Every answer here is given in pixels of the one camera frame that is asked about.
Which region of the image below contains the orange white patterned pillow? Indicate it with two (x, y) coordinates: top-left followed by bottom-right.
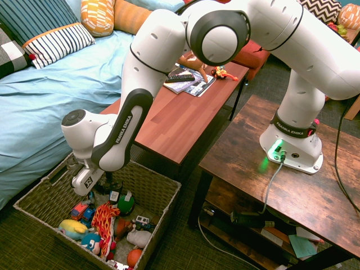
(80, 0), (116, 38)
(337, 3), (360, 30)

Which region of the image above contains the white blue striped pillow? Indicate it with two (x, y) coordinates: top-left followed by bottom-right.
(22, 22), (96, 70)

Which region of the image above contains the rustic brown side table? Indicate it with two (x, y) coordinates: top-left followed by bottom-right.
(187, 94), (360, 270)

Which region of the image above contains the red ottoman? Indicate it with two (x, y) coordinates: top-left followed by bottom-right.
(232, 40), (271, 82)

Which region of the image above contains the reddish wooden coffee table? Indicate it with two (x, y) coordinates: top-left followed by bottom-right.
(100, 60), (250, 181)

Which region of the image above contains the black cable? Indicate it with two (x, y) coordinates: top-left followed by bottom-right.
(334, 97), (360, 213)

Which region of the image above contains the white cable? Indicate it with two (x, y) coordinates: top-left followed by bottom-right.
(197, 215), (262, 270)

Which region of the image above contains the brown crocheted plush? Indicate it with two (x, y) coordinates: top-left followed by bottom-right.
(114, 218), (134, 242)

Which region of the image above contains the white toy van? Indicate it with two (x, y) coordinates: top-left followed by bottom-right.
(134, 215), (155, 231)

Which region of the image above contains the grey white plush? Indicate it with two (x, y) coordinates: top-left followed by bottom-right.
(126, 228), (152, 249)

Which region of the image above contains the dark blue striped pillow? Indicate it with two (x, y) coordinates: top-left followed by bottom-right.
(0, 0), (79, 46)

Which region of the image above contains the tan plush animal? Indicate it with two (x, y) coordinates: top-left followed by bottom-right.
(177, 52), (209, 84)

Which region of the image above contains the woven wicker basket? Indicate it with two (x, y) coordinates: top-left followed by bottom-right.
(13, 153), (182, 270)

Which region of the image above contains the red white toy truck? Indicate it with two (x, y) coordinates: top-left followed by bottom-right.
(106, 259), (131, 270)

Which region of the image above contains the orange ball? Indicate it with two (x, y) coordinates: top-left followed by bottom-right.
(126, 249), (143, 268)

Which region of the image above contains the yellow blue plush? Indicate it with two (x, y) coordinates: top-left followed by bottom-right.
(58, 219), (89, 241)

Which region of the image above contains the glossy magazine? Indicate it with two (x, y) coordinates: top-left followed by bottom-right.
(182, 73), (217, 98)
(163, 73), (204, 95)

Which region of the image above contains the orange toy figure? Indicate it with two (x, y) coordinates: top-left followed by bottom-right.
(211, 65), (239, 82)

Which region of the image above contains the plain orange pillow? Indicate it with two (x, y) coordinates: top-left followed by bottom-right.
(113, 0), (154, 35)

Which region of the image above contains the blue sofa bed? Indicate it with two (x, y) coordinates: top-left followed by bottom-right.
(0, 0), (185, 210)

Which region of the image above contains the light blue pillow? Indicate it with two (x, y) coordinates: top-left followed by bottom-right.
(123, 0), (185, 14)

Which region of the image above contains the black power brick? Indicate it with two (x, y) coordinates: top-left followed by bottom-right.
(229, 210), (275, 229)

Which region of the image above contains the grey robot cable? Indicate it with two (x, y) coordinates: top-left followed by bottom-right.
(258, 160), (285, 216)

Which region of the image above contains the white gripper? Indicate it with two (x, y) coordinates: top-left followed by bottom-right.
(70, 165), (114, 197)

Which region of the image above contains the blue toy car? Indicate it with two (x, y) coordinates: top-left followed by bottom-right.
(80, 208), (96, 228)

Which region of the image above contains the black Sony gamepad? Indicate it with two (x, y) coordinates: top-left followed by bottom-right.
(97, 181), (125, 205)

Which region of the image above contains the orange red toy car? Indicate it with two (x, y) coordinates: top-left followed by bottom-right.
(70, 202), (91, 221)

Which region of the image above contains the orange flame pattern plush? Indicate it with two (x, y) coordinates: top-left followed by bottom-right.
(91, 201), (122, 258)

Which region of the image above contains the green paper sheet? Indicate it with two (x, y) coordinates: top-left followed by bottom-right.
(288, 234), (318, 259)

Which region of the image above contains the black white zigzag pillow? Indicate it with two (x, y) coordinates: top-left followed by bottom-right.
(297, 0), (343, 25)

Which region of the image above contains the black white checkered pillow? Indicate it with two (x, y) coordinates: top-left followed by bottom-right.
(0, 26), (33, 79)

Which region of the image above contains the green toy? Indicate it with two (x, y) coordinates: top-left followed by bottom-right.
(117, 190), (136, 217)

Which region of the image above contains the black remote control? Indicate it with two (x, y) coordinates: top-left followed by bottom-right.
(165, 73), (196, 83)

